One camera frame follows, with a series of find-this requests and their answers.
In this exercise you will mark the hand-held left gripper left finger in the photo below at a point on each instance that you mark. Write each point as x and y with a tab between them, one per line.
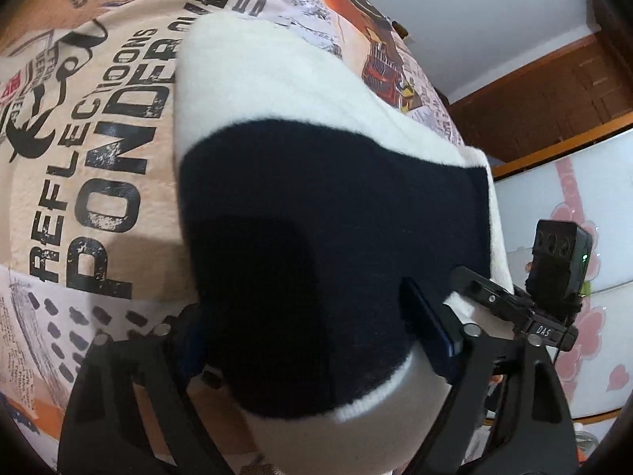
148	371

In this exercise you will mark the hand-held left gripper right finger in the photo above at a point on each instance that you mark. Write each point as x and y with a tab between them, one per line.
429	321

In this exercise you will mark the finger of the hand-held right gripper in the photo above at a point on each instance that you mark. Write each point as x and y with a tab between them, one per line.
487	292

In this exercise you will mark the white and navy striped sweater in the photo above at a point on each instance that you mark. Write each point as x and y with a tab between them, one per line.
316	237

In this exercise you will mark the white wardrobe with pink flowers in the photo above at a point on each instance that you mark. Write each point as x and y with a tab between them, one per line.
583	183

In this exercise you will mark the brown wooden cabinet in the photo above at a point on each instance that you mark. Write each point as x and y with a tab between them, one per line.
544	99

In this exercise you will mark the printed blanket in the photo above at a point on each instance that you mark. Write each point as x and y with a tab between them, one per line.
94	158

